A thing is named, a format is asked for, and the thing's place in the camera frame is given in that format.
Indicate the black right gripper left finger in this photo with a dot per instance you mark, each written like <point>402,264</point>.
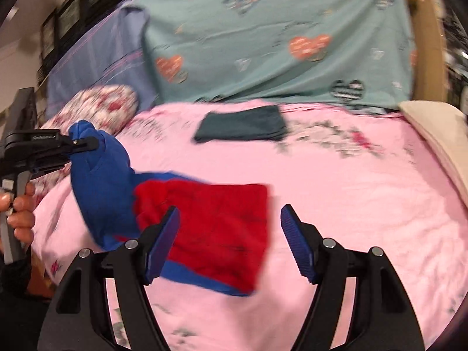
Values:
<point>78,316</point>

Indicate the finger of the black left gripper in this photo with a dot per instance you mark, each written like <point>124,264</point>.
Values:
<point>89,143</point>

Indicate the person's left hand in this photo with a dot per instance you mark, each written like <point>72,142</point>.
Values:
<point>22,220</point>

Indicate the red floral quilt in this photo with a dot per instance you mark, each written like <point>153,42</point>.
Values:
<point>108,108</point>

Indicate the blue plaid pillow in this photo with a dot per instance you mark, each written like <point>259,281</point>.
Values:
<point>110,53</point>

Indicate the pink floral bed sheet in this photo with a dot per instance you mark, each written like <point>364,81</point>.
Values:
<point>367,183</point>

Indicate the dark green folded garment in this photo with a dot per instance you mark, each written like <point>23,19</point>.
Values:
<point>262,123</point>

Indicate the cream white pillow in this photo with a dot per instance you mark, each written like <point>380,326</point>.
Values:
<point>444,128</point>

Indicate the wooden display cabinet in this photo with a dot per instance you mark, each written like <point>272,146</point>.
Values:
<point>436,76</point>

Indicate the teal heart pattern blanket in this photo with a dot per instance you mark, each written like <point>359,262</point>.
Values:
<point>348,52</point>

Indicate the white wall shelf with plaques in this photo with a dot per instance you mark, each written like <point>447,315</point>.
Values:
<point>44,30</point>

